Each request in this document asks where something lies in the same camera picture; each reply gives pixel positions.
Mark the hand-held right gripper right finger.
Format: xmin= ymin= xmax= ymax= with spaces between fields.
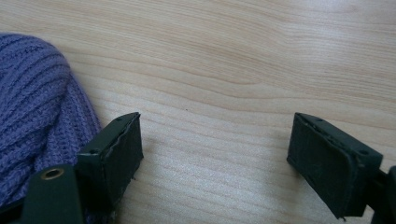
xmin=286 ymin=112 xmax=396 ymax=224

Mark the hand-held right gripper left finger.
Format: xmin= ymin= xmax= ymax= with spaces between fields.
xmin=20 ymin=112 xmax=145 ymax=224

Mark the purple knitted hat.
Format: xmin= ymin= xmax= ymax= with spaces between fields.
xmin=0 ymin=33 xmax=117 ymax=224

